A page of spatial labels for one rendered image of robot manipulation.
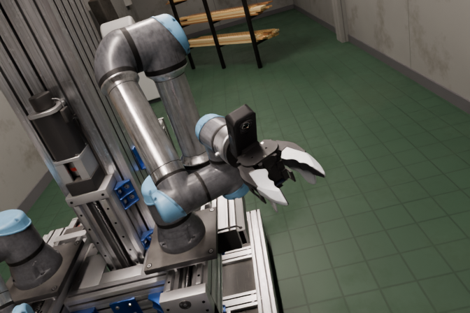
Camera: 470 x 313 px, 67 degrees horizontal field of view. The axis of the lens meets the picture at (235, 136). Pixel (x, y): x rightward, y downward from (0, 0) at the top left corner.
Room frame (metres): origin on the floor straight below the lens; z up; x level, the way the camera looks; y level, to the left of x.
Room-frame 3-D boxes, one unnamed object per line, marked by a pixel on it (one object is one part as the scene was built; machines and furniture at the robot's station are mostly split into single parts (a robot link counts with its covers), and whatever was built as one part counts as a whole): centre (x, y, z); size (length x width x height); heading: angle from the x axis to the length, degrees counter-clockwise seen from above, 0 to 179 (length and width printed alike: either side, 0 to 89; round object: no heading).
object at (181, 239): (0.90, 0.25, 1.09); 0.15 x 0.15 x 0.10
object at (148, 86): (6.09, 1.28, 0.70); 0.78 x 0.64 x 1.40; 177
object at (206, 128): (0.70, 0.03, 1.43); 0.11 x 0.08 x 0.09; 21
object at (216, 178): (0.69, 0.05, 1.34); 0.11 x 0.08 x 0.11; 111
